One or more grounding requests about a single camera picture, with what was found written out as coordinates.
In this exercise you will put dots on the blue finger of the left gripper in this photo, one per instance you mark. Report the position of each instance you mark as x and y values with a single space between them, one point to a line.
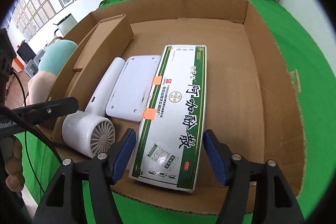
40 112

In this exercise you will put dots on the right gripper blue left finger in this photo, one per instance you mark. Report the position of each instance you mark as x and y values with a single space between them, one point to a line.
63 200

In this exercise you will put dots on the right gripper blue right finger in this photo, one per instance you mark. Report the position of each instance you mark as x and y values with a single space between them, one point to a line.
275 201

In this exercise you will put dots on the pink pig plush toy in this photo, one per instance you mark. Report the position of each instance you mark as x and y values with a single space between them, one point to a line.
52 62

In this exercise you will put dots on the white hair dryer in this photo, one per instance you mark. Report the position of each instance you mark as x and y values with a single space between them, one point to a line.
89 132

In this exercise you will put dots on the long narrow cardboard box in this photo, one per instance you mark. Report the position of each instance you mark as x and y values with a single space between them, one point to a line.
99 42

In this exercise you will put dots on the white plastic device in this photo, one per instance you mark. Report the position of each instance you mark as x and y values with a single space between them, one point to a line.
131 91

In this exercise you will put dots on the green white medicine box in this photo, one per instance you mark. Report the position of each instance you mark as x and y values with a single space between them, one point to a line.
170 135

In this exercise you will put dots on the person's left hand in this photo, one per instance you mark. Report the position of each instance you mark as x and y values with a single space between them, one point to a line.
15 180

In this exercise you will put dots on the green tablecloth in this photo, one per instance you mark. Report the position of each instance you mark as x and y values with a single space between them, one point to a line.
316 105

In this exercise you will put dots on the grey plastic stool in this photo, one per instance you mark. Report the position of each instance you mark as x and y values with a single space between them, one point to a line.
38 57
31 68

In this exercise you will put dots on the black cabinet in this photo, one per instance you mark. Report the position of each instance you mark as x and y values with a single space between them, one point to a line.
25 52

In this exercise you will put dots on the white kettle jug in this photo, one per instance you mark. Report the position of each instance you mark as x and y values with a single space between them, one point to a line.
66 24

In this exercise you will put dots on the large shallow cardboard tray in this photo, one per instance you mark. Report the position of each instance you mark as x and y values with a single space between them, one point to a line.
251 105

